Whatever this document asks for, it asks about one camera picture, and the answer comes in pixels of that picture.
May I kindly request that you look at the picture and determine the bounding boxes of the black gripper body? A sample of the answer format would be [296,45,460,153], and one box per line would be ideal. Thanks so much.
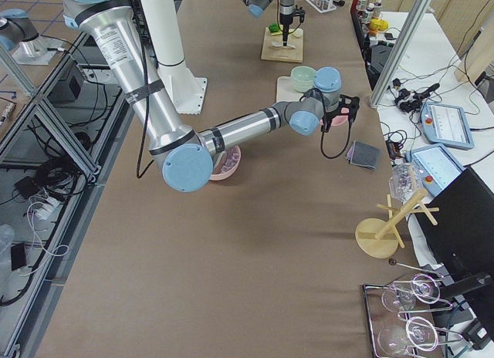
[279,3,292,29]

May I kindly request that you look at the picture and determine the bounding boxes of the small pink bowl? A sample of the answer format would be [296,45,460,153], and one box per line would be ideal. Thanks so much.
[331,115,348,127]

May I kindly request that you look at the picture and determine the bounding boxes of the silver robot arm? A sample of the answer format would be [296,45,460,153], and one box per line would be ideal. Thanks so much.
[242,0,296,47]
[62,0,343,192]

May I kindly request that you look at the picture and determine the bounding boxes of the top green bowl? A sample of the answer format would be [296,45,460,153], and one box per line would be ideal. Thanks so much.
[290,66,316,84]

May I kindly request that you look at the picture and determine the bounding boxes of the lower green bowls stack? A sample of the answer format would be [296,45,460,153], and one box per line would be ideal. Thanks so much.
[292,83,313,93]

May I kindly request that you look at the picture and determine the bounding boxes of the large pink ice bowl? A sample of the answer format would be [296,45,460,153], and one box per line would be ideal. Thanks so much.
[210,145,242,181]

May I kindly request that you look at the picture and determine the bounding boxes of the green lime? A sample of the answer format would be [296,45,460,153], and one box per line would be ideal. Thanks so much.
[269,23,281,33]

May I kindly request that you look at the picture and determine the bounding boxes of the wooden cutting board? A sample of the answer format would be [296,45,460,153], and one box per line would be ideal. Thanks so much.
[261,27,303,63]

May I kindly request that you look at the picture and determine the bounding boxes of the white dish rack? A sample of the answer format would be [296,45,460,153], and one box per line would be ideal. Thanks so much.
[303,0,343,14]

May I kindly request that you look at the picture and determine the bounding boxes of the cream serving tray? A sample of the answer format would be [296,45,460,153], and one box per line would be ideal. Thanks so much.
[276,76,322,126]

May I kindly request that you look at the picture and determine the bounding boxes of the grey folded cloth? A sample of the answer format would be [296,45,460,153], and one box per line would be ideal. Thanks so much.
[347,140,381,170]

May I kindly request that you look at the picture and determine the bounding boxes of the black usb hub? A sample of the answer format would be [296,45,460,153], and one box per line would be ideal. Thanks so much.
[385,140,403,160]

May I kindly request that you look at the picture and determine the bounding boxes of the upper teach pendant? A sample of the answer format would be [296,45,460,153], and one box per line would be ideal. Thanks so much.
[421,102,475,150]

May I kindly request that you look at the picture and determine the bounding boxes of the teach pendant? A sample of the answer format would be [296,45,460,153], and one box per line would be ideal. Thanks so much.
[405,144,465,197]
[421,102,475,150]

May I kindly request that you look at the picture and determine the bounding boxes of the crumpled plastic bag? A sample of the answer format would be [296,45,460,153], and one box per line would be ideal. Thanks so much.
[388,163,423,202]

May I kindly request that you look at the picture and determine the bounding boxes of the lower teach pendant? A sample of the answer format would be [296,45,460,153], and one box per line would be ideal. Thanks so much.
[405,144,465,197]

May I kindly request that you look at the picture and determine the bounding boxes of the wooden mug tree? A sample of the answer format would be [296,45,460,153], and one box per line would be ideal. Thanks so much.
[355,187,439,258]

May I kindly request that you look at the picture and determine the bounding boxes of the black monitor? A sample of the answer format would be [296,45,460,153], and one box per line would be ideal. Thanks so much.
[416,167,493,281]

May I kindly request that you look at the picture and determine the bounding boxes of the upper wine glass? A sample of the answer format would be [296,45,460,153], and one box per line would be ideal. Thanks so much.
[381,273,440,312]

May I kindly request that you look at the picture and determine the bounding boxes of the wine glass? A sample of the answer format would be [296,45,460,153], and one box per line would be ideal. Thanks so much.
[381,273,440,312]
[377,316,439,357]

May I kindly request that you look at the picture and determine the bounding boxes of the lower wine glass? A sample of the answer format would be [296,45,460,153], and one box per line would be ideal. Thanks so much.
[377,316,439,357]

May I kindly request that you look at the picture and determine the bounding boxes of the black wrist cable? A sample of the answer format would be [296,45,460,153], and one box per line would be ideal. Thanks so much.
[304,89,360,160]

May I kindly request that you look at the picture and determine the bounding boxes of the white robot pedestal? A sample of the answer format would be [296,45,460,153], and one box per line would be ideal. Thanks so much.
[140,0,208,115]

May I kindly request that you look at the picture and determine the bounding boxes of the aluminium frame post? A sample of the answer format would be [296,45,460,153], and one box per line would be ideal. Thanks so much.
[369,0,432,108]

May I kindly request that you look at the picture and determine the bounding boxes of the wire glass rack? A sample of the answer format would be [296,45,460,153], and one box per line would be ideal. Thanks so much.
[361,273,464,357]

